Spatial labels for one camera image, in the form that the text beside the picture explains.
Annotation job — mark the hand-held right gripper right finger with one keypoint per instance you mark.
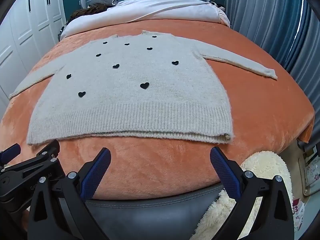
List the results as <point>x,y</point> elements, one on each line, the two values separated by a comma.
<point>225,170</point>

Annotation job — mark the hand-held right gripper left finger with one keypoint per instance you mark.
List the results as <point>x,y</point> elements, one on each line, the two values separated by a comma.
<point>96,172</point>

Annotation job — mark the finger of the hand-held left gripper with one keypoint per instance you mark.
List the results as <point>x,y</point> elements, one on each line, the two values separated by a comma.
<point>48,148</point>
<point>13,150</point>

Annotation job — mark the grey sweater with black hearts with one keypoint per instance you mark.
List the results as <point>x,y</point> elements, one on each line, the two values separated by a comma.
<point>140,105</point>

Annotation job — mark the cream fluffy rug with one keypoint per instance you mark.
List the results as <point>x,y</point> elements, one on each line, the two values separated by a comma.
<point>262,165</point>

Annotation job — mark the orange plush blanket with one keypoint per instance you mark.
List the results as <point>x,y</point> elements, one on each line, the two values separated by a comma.
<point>150,165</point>

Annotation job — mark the pink printed packet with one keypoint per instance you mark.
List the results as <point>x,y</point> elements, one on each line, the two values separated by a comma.
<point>298,215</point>

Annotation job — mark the white printed box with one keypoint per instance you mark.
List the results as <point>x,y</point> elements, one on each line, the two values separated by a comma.
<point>311,172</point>

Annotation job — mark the white wardrobe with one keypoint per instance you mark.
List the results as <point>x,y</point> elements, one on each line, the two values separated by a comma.
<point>25,30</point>

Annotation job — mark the brown fuzzy cloth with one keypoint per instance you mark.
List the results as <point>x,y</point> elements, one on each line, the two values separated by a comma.
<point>85,12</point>

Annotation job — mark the dark grey cloth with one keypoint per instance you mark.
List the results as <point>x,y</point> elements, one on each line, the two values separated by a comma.
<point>102,0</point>

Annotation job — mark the blue-grey curtain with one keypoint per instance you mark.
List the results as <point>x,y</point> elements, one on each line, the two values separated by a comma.
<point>262,17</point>

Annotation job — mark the white duvet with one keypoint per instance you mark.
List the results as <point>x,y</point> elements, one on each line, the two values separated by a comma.
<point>162,10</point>

